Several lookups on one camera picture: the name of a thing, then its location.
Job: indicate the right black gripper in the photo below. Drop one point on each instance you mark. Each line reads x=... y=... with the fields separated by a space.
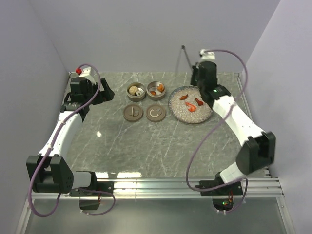
x=196 y=69

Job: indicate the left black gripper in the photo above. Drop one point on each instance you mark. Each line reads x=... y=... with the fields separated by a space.
x=105 y=95

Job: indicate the beige steamed bun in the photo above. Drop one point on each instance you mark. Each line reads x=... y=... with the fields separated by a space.
x=133 y=90

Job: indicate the orange red meat piece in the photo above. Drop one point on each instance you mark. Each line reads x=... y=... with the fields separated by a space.
x=200 y=103

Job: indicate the brown lid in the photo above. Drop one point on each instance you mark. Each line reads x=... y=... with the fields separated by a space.
x=132 y=113
x=155 y=113

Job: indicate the small orange food piece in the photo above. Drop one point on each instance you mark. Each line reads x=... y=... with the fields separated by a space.
x=184 y=97

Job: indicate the metal tongs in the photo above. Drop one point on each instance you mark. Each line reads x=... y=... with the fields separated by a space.
x=183 y=50

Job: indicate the red shrimp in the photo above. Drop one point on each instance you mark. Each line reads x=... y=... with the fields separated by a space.
x=191 y=108

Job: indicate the orange fried nugget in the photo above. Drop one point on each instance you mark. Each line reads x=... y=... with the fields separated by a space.
x=160 y=87

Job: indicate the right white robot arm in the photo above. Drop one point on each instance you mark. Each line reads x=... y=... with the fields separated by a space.
x=257 y=146

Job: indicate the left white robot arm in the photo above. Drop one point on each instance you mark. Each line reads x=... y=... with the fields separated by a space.
x=49 y=171

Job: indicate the left steel lunch container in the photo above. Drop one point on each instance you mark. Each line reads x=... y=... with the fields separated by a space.
x=140 y=87

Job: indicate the steel lunch container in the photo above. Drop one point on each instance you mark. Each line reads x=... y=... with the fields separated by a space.
x=140 y=87
x=152 y=86

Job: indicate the right steel lunch container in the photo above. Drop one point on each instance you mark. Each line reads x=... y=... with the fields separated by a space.
x=152 y=86

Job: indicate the speckled ceramic plate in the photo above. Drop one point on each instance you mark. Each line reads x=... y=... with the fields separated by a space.
x=180 y=111

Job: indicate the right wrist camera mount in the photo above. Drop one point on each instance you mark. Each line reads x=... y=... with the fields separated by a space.
x=206 y=56

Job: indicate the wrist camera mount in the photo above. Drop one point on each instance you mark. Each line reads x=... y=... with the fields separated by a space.
x=88 y=73
x=206 y=56

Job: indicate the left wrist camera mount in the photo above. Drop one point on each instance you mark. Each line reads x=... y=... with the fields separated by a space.
x=88 y=73

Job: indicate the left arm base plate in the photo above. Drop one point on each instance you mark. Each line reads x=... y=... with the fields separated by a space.
x=101 y=189

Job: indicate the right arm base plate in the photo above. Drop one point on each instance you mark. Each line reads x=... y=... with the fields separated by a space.
x=233 y=189

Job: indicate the aluminium rail frame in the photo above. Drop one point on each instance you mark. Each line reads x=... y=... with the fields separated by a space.
x=147 y=163

